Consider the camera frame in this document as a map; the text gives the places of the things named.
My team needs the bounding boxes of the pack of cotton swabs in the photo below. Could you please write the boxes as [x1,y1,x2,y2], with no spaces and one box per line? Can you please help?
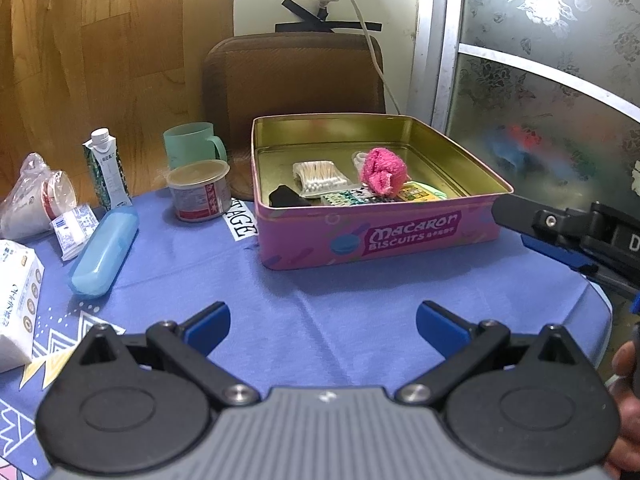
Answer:
[292,159,349,197]

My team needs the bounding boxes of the black tape strips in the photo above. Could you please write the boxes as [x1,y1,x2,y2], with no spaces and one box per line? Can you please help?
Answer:
[275,0,384,34]

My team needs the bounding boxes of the white tissue pack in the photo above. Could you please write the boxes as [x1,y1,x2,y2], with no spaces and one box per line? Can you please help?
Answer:
[0,239,46,374]

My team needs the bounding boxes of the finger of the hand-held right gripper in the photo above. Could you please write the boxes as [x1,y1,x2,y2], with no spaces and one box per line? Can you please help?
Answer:
[520,235,599,274]
[492,194,594,249]

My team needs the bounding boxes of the bag of paper cups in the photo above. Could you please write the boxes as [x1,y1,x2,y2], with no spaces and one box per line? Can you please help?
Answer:
[0,153,79,241]

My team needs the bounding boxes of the yellow green packet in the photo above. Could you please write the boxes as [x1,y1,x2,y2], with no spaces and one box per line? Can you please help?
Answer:
[399,182,449,203]

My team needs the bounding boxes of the pink towel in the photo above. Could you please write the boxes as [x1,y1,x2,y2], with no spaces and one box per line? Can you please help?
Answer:
[358,147,412,199]

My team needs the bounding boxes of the plastic container with red label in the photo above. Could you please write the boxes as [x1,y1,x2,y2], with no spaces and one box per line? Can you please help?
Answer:
[166,159,232,224]

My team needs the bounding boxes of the green dotted packet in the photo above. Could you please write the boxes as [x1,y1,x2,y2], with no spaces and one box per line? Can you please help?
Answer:
[320,186,402,207]

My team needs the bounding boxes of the small white blue packet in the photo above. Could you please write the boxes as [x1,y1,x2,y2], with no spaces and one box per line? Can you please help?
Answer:
[50,203,99,261]

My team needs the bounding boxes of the blue printed tablecloth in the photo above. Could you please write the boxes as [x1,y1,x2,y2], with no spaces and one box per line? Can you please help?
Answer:
[0,187,614,480]

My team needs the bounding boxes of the brown chair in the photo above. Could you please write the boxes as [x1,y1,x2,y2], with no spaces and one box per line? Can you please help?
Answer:
[202,33,386,202]

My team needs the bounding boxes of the milk carton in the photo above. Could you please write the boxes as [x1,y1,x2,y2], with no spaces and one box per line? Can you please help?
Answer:
[82,128,132,210]

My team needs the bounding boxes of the small black case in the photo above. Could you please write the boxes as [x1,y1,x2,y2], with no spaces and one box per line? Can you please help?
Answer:
[268,184,314,209]

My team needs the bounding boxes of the white cable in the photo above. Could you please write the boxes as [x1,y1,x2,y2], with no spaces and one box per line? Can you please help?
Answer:
[295,0,402,114]

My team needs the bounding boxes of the person's right hand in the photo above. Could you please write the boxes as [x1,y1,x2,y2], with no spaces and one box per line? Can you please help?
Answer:
[606,340,640,480]

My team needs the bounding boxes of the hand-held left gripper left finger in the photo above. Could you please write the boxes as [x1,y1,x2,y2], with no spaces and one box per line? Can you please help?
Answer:
[72,301,261,410]

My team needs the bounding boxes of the pink biscuit tin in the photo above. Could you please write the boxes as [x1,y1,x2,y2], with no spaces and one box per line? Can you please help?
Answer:
[251,114,515,272]

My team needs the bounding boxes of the frosted glass sliding door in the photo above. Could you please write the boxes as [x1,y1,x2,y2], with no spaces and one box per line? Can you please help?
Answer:
[414,0,640,248]

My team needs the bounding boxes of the green plastic cup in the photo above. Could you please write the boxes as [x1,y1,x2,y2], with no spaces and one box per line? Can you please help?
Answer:
[163,122,227,172]

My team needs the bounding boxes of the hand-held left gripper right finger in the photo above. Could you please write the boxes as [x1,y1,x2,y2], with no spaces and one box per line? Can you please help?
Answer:
[395,301,577,408]

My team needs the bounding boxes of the blue glasses case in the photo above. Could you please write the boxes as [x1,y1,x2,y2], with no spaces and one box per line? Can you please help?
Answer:
[68,207,140,299]

